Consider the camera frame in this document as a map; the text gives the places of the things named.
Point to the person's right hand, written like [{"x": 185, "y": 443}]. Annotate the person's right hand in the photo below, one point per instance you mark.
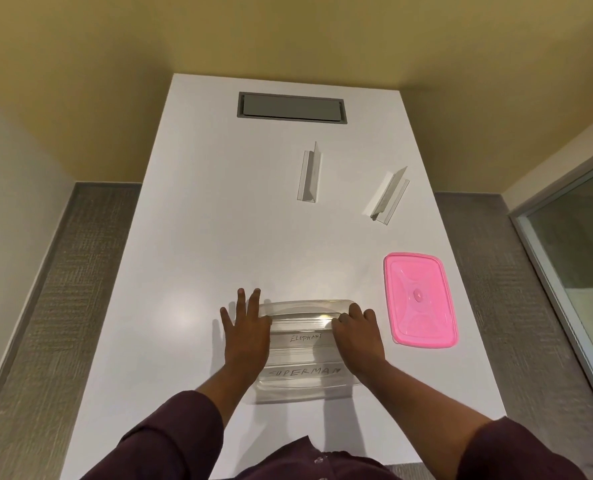
[{"x": 361, "y": 344}]

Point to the person's left hand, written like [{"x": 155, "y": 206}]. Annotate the person's left hand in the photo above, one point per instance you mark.
[{"x": 246, "y": 344}]

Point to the person's right fingers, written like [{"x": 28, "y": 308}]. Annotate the person's right fingers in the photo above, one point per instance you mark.
[{"x": 346, "y": 322}]

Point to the person's left little finger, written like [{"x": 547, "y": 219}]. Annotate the person's left little finger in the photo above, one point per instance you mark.
[{"x": 226, "y": 322}]

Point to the person's left middle finger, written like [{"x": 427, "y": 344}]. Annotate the person's left middle finger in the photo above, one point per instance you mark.
[{"x": 254, "y": 304}]

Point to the clear plastic food container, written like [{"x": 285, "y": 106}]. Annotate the clear plastic food container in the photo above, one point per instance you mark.
[{"x": 301, "y": 314}]

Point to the person's right forearm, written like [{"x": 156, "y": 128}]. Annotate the person's right forearm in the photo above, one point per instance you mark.
[{"x": 416, "y": 404}]

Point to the person's left forearm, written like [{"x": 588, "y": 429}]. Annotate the person's left forearm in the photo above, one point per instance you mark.
[{"x": 221, "y": 394}]

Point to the white handwritten paper card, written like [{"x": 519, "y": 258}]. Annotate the white handwritten paper card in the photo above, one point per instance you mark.
[
  {"x": 304, "y": 372},
  {"x": 306, "y": 338}
]

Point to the pink plastic container lid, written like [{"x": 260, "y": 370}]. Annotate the pink plastic container lid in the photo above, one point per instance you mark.
[{"x": 419, "y": 299}]

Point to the clear acrylic sign holder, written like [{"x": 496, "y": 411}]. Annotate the clear acrylic sign holder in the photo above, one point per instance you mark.
[
  {"x": 386, "y": 197},
  {"x": 310, "y": 174}
]

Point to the dark maroon shirt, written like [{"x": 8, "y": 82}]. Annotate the dark maroon shirt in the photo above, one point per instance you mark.
[{"x": 296, "y": 462}]

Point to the glass door with metal frame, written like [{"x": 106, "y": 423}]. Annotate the glass door with metal frame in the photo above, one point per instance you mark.
[{"x": 571, "y": 244}]

